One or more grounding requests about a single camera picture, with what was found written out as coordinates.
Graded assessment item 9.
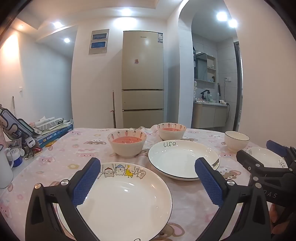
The grey wall electrical panel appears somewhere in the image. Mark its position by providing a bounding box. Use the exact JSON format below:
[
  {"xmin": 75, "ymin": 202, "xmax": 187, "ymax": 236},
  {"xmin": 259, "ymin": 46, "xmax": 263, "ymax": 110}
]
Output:
[{"xmin": 88, "ymin": 29, "xmax": 110, "ymax": 55}]

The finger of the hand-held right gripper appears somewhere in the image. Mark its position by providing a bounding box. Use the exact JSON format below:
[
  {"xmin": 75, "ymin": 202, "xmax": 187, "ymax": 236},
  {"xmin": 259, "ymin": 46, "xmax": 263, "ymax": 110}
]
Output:
[
  {"xmin": 236, "ymin": 149, "xmax": 291, "ymax": 186},
  {"xmin": 266, "ymin": 140, "xmax": 296, "ymax": 167}
]

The beige refrigerator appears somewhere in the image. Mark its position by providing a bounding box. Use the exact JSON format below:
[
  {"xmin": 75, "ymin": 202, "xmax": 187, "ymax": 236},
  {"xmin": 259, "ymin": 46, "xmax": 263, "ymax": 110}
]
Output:
[{"xmin": 122, "ymin": 31, "xmax": 164, "ymax": 129}]

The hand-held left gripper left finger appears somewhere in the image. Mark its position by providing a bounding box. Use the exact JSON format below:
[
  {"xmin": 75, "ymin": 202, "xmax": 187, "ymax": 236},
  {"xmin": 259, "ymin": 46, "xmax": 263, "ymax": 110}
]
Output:
[{"xmin": 25, "ymin": 157, "xmax": 102, "ymax": 241}]

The beige bathroom vanity cabinet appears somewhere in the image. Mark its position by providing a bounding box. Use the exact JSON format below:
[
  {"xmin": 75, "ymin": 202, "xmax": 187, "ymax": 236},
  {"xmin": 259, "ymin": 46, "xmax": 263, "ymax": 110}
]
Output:
[{"xmin": 192, "ymin": 103, "xmax": 229, "ymax": 129}]

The blue book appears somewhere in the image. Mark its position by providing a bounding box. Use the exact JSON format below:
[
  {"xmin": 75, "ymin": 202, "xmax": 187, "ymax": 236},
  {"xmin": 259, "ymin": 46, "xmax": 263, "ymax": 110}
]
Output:
[{"xmin": 36, "ymin": 125, "xmax": 74, "ymax": 148}]

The white plate with black rim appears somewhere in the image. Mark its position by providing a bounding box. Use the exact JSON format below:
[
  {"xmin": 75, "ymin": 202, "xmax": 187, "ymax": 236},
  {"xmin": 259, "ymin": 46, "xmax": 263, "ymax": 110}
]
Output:
[
  {"xmin": 246, "ymin": 147, "xmax": 289, "ymax": 169},
  {"xmin": 148, "ymin": 140, "xmax": 220, "ymax": 180}
]

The cartoon printed pouch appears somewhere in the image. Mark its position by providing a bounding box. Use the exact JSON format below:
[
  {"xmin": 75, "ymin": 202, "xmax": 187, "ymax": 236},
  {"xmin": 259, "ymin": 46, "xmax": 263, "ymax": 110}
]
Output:
[{"xmin": 0, "ymin": 105, "xmax": 36, "ymax": 140}]

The cartoon animals white plate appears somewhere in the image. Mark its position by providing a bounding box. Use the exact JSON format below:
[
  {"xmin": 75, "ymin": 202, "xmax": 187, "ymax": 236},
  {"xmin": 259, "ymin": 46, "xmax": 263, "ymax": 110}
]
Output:
[{"xmin": 57, "ymin": 162, "xmax": 173, "ymax": 241}]

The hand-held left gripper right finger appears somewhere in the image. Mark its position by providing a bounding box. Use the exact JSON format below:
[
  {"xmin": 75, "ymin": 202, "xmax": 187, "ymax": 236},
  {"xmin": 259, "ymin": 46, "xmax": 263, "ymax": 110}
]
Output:
[{"xmin": 194, "ymin": 157, "xmax": 271, "ymax": 241}]

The ribbed white bowl black rim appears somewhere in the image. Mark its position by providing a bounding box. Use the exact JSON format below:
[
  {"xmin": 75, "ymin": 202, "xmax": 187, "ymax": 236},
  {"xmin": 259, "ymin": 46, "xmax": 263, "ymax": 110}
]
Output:
[{"xmin": 224, "ymin": 131, "xmax": 250, "ymax": 153}]

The black power cable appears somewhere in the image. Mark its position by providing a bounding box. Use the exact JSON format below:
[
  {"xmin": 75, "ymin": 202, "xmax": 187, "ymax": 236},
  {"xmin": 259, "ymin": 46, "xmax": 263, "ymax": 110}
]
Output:
[{"xmin": 223, "ymin": 81, "xmax": 231, "ymax": 123}]

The person's right hand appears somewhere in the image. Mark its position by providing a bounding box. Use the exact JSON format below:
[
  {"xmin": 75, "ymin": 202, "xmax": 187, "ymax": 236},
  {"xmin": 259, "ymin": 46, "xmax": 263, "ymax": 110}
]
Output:
[{"xmin": 269, "ymin": 204, "xmax": 287, "ymax": 227}]

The white jug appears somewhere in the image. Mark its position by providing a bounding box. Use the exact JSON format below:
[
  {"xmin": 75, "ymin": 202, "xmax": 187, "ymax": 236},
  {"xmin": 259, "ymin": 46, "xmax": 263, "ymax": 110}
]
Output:
[{"xmin": 0, "ymin": 145, "xmax": 13, "ymax": 189}]

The green notebook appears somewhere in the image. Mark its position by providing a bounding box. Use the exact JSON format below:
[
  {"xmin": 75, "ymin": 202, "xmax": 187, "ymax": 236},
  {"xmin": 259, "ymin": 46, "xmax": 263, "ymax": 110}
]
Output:
[{"xmin": 43, "ymin": 120, "xmax": 73, "ymax": 135}]

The carrot print bowl pink inside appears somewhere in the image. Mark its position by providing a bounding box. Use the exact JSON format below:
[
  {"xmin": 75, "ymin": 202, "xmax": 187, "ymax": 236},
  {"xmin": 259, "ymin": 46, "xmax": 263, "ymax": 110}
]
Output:
[
  {"xmin": 157, "ymin": 123, "xmax": 187, "ymax": 141},
  {"xmin": 108, "ymin": 130, "xmax": 147, "ymax": 158}
]

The blue jar with white lid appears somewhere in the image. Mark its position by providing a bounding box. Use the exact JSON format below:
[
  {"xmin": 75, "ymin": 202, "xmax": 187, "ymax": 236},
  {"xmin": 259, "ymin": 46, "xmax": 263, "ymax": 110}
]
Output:
[{"xmin": 7, "ymin": 148, "xmax": 25, "ymax": 167}]

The bathroom mirror cabinet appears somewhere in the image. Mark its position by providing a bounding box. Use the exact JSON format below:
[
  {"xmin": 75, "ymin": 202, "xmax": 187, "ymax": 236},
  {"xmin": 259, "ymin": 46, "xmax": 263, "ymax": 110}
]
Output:
[{"xmin": 194, "ymin": 50, "xmax": 216, "ymax": 83}]

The pink cartoon printed tablecloth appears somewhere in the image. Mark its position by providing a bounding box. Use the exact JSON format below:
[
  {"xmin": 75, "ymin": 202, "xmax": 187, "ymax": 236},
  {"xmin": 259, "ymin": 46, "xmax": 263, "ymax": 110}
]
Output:
[{"xmin": 0, "ymin": 126, "xmax": 296, "ymax": 241}]

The white handheld device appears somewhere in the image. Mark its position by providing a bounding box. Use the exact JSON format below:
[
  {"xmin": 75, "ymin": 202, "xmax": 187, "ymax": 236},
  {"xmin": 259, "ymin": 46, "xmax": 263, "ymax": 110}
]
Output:
[{"xmin": 24, "ymin": 137, "xmax": 36, "ymax": 149}]

